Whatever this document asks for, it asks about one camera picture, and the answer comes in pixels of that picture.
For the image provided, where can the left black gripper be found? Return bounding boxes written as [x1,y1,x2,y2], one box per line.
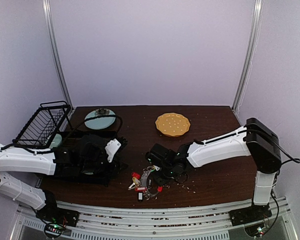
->
[79,154,128,179]

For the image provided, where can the keyring bundle with coloured tags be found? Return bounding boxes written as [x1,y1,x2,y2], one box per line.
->
[128,166,163,202]

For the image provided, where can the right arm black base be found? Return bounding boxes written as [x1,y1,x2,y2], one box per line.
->
[228,190,280,239]

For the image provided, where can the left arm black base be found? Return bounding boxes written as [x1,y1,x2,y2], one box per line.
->
[33,190,80,240]

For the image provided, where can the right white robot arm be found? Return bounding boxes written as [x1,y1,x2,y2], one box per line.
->
[145,117,300,221]

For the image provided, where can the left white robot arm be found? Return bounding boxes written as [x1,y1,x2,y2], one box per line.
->
[0,124,128,222]

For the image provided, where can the light blue flower plate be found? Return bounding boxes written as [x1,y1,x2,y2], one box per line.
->
[84,108,116,130]

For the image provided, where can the yellow dotted plate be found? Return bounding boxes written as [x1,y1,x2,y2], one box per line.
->
[155,112,191,137]

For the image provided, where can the light green bowl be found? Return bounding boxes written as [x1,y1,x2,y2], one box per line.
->
[49,133,62,149]

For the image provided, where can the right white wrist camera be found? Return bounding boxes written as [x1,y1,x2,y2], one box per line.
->
[145,143,176,168]

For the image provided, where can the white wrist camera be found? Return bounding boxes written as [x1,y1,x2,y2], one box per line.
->
[145,143,176,168]
[104,137,128,163]

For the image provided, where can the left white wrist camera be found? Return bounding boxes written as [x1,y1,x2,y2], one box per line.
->
[104,137,128,163]

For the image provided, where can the aluminium slotted front rail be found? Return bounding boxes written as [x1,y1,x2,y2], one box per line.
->
[14,197,297,240]

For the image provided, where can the black wire dish rack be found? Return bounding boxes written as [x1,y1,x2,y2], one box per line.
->
[12,100,118,188]

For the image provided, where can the left aluminium frame post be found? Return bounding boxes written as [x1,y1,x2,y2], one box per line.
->
[42,0,74,110]

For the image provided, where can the aluminium frame post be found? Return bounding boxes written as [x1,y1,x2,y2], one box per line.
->
[232,0,264,115]
[42,0,74,110]

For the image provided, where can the right aluminium frame post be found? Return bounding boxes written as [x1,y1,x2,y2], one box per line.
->
[232,0,264,115]

